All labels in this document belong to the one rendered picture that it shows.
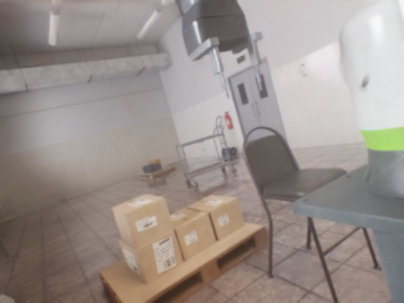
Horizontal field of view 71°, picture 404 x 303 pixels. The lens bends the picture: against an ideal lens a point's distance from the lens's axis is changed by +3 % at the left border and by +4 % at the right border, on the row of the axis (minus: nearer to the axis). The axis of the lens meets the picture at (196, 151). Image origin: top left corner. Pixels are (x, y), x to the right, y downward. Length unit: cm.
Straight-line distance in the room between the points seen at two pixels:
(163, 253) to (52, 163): 800
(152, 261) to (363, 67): 185
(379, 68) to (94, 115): 987
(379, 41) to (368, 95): 6
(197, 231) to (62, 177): 794
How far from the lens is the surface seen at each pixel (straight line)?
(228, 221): 236
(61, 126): 993
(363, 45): 43
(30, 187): 981
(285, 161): 195
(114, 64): 944
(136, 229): 200
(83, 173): 988
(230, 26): 36
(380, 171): 45
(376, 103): 43
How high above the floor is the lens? 108
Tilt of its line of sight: 5 degrees down
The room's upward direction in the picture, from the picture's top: 16 degrees counter-clockwise
